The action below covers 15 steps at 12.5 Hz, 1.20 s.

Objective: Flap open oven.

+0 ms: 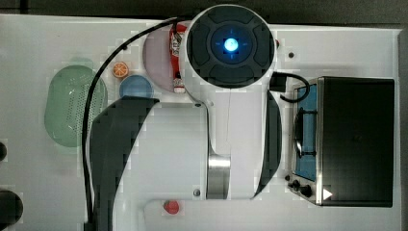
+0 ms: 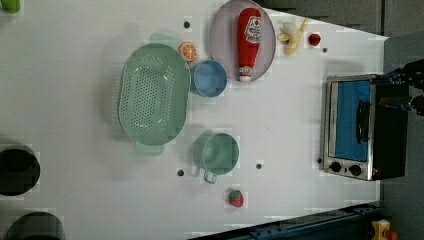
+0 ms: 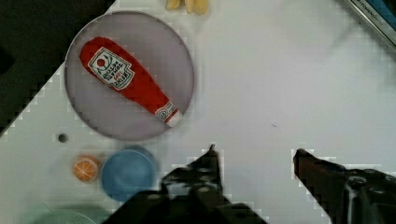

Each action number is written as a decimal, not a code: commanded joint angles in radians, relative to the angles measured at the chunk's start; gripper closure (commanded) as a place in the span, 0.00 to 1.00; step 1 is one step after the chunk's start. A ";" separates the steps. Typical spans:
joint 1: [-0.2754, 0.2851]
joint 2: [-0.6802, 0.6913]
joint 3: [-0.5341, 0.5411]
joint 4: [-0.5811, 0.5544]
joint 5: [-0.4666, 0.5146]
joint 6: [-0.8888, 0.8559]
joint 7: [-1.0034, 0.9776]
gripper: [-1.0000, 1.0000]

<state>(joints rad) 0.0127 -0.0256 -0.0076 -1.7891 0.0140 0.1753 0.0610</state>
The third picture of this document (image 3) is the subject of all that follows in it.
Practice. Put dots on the red ketchup bottle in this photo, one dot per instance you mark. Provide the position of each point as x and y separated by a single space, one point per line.
122 72

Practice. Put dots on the green colander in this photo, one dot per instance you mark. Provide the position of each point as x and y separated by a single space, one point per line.
70 214

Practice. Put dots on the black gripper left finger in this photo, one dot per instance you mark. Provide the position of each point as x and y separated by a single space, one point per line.
199 180

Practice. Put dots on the grey round plate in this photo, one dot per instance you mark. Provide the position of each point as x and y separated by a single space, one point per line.
159 49

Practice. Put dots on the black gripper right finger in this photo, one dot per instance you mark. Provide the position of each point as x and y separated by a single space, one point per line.
348 196

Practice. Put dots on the peeled banana toy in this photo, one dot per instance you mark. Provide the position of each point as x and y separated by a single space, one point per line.
199 7

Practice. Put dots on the blue bowl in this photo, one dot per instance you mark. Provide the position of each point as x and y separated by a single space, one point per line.
128 172

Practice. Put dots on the orange slice toy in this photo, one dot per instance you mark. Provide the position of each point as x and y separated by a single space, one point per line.
86 168

